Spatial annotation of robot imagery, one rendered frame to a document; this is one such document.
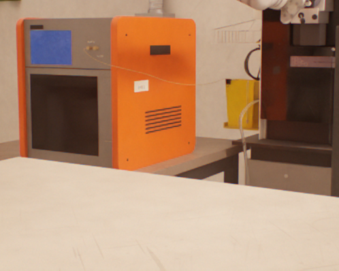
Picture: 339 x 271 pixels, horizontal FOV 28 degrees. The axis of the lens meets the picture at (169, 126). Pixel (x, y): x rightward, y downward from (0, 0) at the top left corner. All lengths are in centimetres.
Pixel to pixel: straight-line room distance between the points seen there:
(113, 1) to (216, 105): 88
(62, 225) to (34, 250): 8
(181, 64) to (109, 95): 33
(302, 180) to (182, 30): 60
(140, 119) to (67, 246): 130
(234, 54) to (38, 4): 138
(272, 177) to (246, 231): 154
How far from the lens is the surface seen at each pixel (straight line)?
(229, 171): 238
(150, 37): 191
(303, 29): 211
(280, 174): 217
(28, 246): 61
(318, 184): 213
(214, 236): 63
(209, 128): 364
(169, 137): 202
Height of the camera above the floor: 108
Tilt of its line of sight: 8 degrees down
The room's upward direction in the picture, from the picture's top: straight up
